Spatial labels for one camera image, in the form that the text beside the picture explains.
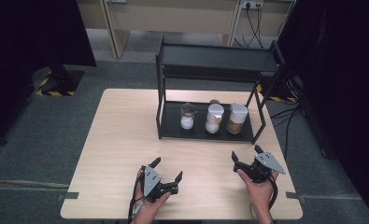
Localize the grey floor tape strip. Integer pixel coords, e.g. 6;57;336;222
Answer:
285;191;307;203
56;191;80;202

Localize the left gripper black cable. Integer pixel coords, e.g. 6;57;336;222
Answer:
127;173;145;224

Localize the glass jar with metal lid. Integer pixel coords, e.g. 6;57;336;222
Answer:
179;102;199;131

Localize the black power cable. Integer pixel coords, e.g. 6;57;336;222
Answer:
246;6;265;49
234;6;263;49

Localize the person's left hand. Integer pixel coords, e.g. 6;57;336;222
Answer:
129;167;172;224

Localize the white-lidded jar of white powder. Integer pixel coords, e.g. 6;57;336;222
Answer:
204;103;225;134

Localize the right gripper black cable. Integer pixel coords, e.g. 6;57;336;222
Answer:
266;175;280;212

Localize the black floor cable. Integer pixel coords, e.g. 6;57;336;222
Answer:
269;105;302;159

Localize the black curtain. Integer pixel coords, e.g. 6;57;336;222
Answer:
277;0;369;223
0;0;96;148

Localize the white round object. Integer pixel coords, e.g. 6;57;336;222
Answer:
226;102;249;135

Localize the person's right hand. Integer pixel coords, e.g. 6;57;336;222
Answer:
235;168;280;217

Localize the grey floor cable cover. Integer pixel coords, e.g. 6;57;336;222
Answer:
0;179;70;190

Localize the black metal shelf rack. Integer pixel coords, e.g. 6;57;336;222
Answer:
154;35;288;146

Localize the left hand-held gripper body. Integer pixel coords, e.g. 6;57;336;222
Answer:
143;164;179;203

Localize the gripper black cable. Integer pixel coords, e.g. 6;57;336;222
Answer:
127;173;145;224
266;175;280;212

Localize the stand base with striped tape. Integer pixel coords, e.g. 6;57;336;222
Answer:
32;63;85;97
256;82;298;104

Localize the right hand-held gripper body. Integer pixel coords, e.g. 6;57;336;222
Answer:
233;150;287;184

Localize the white wall socket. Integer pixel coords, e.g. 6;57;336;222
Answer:
242;0;264;9

